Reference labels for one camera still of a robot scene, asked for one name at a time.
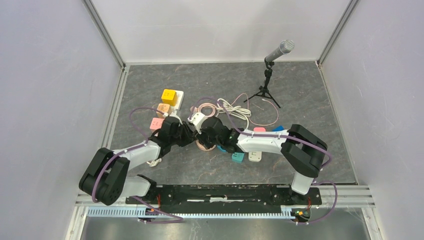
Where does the round pink socket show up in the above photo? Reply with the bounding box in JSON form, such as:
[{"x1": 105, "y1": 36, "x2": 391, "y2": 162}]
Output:
[{"x1": 195, "y1": 140, "x2": 216, "y2": 152}]

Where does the blue plug adapter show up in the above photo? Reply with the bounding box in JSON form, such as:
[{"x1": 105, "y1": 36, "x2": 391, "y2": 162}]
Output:
[{"x1": 216, "y1": 145, "x2": 227, "y2": 153}]

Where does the pink cube plug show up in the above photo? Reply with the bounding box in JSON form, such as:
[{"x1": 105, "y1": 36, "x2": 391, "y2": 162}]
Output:
[{"x1": 149, "y1": 117, "x2": 165, "y2": 133}]

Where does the white power strip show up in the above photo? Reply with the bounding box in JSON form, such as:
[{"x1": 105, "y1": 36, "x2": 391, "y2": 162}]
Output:
[{"x1": 150, "y1": 90, "x2": 185, "y2": 133}]

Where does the teal power strip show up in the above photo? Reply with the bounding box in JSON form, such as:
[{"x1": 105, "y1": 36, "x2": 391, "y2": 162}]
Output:
[{"x1": 231, "y1": 152, "x2": 245, "y2": 164}]

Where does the pink plug adapter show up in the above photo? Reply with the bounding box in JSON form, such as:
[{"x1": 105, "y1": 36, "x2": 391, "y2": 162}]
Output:
[{"x1": 253, "y1": 127, "x2": 267, "y2": 132}]

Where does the white plug adapter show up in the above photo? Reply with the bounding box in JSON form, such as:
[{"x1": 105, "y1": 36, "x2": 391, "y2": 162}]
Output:
[{"x1": 248, "y1": 151, "x2": 262, "y2": 163}]

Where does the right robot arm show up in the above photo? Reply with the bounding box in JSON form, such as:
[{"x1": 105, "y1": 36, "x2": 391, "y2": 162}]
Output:
[{"x1": 189, "y1": 116, "x2": 330, "y2": 204}]

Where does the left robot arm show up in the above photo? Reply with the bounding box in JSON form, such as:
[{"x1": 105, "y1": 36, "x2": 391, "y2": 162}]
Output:
[{"x1": 78, "y1": 116, "x2": 195, "y2": 206}]

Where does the orange cube plug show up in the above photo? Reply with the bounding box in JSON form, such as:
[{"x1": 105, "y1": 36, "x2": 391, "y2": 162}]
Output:
[{"x1": 157, "y1": 103, "x2": 173, "y2": 119}]

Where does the yellow cube plug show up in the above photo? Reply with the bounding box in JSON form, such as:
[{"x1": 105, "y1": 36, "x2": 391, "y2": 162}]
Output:
[{"x1": 161, "y1": 89, "x2": 178, "y2": 107}]

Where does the black tripod stand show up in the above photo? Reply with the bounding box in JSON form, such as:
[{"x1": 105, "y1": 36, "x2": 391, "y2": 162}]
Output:
[{"x1": 243, "y1": 60, "x2": 281, "y2": 108}]

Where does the blue white green block stack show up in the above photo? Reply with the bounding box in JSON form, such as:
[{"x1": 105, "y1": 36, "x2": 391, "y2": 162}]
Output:
[{"x1": 272, "y1": 125, "x2": 284, "y2": 132}]

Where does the grey microphone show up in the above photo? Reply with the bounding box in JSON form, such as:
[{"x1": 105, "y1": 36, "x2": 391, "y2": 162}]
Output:
[{"x1": 264, "y1": 39, "x2": 295, "y2": 63}]

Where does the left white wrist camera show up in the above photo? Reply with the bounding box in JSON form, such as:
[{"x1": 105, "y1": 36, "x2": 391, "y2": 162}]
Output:
[{"x1": 169, "y1": 110, "x2": 181, "y2": 119}]

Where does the white coiled cable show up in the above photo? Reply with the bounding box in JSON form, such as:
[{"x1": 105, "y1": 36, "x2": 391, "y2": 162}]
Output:
[{"x1": 215, "y1": 98, "x2": 252, "y2": 122}]

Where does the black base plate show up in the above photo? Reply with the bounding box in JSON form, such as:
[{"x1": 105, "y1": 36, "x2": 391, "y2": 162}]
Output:
[{"x1": 141, "y1": 184, "x2": 322, "y2": 214}]

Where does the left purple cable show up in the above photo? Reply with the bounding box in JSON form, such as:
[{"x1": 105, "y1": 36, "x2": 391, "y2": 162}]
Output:
[{"x1": 90, "y1": 106, "x2": 184, "y2": 225}]

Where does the purple cable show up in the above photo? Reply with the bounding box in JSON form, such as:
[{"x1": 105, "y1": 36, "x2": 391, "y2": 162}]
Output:
[
  {"x1": 90, "y1": 106, "x2": 184, "y2": 225},
  {"x1": 190, "y1": 97, "x2": 339, "y2": 226}
]

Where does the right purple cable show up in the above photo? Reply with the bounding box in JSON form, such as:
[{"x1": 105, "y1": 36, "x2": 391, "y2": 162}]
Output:
[{"x1": 190, "y1": 97, "x2": 339, "y2": 226}]

